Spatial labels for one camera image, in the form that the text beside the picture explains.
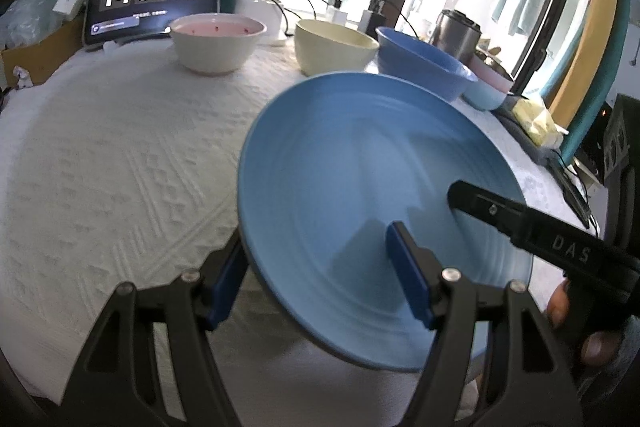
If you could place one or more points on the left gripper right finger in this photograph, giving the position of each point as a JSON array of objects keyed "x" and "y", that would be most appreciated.
[{"x": 493, "y": 360}]

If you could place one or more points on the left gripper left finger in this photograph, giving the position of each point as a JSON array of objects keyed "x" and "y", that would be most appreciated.
[{"x": 115, "y": 380}]

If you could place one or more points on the large light blue plate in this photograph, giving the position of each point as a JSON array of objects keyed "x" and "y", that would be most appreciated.
[{"x": 327, "y": 166}]

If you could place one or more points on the dark blue bowl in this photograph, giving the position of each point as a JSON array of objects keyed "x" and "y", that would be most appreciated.
[{"x": 422, "y": 64}]

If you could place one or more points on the cream bowl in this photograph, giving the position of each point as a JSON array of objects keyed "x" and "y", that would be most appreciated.
[{"x": 322, "y": 47}]

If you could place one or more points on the white bowl pink inside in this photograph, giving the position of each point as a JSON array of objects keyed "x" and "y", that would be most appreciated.
[{"x": 215, "y": 44}]

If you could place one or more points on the right hand dark glove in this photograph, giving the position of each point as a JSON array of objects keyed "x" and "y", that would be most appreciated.
[{"x": 600, "y": 347}]

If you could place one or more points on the dark grey folded cloth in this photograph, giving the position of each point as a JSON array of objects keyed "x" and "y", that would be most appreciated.
[{"x": 539, "y": 155}]

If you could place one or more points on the yellow tissue pack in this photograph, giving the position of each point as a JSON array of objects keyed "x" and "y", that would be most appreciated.
[{"x": 536, "y": 121}]

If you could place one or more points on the light blue small bowl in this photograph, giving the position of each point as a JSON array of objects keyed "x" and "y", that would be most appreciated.
[{"x": 482, "y": 96}]

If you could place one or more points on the pink small bowl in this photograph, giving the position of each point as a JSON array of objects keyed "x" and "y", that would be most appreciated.
[{"x": 492, "y": 72}]

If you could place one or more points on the white textured tablecloth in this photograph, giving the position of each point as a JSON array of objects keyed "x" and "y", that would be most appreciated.
[{"x": 121, "y": 167}]

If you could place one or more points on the steel travel tumbler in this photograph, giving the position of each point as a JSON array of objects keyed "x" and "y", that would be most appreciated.
[{"x": 456, "y": 34}]

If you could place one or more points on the black power adapter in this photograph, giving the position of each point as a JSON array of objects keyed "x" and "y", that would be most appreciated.
[{"x": 370, "y": 21}]

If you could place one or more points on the cardboard box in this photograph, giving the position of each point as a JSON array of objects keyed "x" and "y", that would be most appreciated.
[{"x": 41, "y": 60}]

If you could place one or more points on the white charger plug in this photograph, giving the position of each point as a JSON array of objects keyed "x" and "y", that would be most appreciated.
[{"x": 335, "y": 14}]

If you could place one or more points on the clear plastic bag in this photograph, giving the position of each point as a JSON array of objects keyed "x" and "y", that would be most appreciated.
[{"x": 28, "y": 22}]

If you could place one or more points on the small white box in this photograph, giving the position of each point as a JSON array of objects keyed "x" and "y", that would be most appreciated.
[{"x": 67, "y": 9}]

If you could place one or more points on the white lamp base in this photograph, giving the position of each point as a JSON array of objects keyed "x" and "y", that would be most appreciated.
[{"x": 267, "y": 12}]

